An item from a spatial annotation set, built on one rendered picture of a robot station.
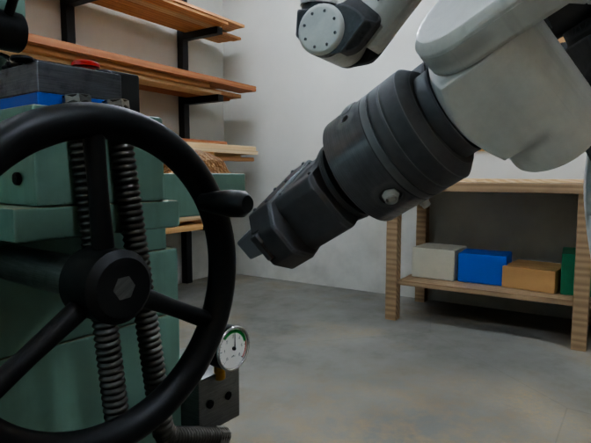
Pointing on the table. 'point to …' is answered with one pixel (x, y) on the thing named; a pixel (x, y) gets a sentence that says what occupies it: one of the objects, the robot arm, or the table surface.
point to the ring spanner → (35, 60)
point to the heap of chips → (207, 163)
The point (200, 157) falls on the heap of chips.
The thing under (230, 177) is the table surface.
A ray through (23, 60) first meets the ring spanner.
